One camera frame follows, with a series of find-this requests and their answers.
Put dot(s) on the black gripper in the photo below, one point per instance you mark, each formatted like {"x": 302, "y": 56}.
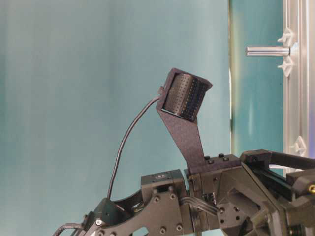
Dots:
{"x": 243, "y": 197}

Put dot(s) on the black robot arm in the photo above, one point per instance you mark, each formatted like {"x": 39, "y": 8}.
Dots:
{"x": 157, "y": 207}

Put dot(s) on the upper steel shaft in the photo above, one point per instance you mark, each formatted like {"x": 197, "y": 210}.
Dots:
{"x": 279, "y": 51}

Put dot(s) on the white bracket above lower shaft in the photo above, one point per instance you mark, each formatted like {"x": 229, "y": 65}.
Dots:
{"x": 299, "y": 147}

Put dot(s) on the white bracket above shaft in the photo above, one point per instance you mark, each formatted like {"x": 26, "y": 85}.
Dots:
{"x": 299, "y": 147}
{"x": 287, "y": 37}

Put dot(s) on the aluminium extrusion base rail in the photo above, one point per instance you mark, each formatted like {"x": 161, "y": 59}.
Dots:
{"x": 299, "y": 87}

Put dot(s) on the white bracket below upper shaft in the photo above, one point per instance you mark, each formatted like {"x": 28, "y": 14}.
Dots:
{"x": 286, "y": 66}

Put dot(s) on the white bracket above upper shaft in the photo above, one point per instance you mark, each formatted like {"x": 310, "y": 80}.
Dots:
{"x": 287, "y": 37}

